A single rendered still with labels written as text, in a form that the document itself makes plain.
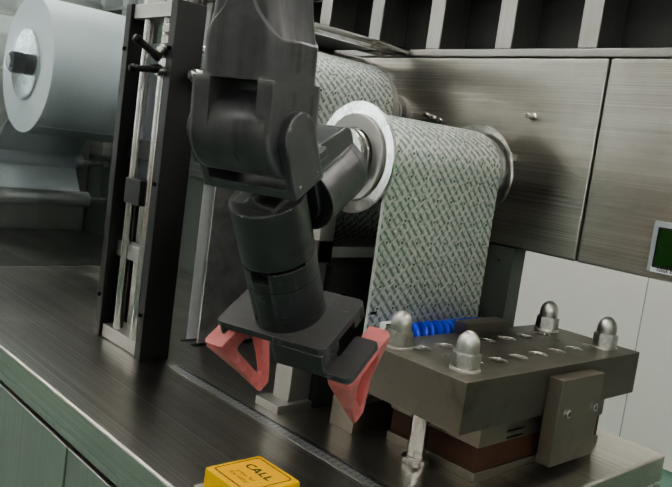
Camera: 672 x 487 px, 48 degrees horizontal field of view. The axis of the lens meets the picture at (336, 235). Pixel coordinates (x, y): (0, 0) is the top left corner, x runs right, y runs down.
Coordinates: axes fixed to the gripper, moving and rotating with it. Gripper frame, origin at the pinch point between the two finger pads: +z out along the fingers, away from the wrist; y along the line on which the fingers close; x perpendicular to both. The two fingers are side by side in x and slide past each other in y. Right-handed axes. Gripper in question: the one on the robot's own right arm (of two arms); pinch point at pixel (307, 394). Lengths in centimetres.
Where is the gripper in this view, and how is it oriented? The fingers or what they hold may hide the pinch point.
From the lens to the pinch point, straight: 66.2
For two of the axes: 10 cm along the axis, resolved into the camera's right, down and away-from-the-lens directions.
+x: -5.0, 5.1, -7.0
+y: -8.6, -1.7, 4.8
